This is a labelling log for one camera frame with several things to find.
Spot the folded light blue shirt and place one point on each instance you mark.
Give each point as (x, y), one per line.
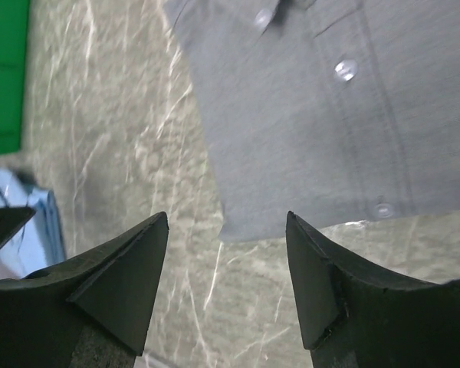
(39, 243)

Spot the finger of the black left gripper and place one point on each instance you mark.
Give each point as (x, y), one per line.
(12, 219)

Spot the green plastic tray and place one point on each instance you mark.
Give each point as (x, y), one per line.
(14, 16)

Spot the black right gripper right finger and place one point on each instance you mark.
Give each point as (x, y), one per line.
(354, 313)

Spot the grey long sleeve shirt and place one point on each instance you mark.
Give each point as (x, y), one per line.
(339, 111)

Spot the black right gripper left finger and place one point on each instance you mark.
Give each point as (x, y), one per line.
(92, 310)

